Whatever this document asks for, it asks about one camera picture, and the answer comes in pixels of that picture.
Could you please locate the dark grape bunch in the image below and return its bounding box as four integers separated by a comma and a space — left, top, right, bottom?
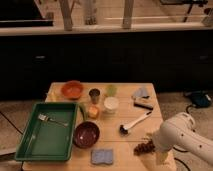
134, 140, 155, 156

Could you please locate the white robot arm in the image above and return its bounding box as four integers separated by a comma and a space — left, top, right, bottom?
152, 112, 213, 165

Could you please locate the white paper cup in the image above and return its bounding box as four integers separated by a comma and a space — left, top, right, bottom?
104, 97, 119, 113

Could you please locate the green plastic cup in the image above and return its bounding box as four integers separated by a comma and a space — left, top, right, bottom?
106, 84, 117, 97

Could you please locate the black rectangular eraser block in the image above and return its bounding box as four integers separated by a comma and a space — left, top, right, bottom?
134, 102, 154, 110

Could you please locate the blue sponge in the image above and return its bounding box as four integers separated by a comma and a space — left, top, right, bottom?
91, 149, 114, 165

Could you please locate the grey blue cloth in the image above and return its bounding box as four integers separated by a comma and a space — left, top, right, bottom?
132, 87, 149, 99

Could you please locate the maroon bowl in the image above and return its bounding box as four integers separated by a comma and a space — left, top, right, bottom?
73, 121, 100, 149

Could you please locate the orange fruit toy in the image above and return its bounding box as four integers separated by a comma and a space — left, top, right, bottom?
88, 106, 99, 119

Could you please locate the orange bowl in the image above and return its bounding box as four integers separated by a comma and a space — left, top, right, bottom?
61, 80, 83, 99

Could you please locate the green plastic tray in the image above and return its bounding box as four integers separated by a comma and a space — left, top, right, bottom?
15, 102, 78, 161

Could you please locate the metal fork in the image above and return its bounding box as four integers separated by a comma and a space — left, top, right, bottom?
38, 114, 68, 127

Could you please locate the white handled dish brush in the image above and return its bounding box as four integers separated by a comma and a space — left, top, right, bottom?
119, 112, 151, 135

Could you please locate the black cable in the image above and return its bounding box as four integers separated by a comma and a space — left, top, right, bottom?
173, 104, 198, 171

